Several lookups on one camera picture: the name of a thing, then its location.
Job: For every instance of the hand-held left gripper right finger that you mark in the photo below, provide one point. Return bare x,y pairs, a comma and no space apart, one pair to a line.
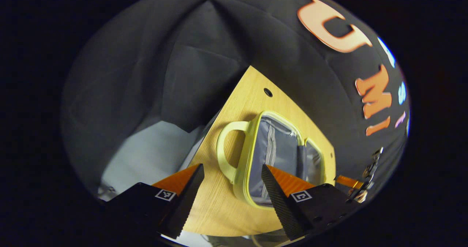
278,203

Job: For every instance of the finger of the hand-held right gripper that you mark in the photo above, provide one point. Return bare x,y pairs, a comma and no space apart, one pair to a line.
349,183

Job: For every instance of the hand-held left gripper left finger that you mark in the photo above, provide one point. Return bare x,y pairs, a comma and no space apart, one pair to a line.
188,199

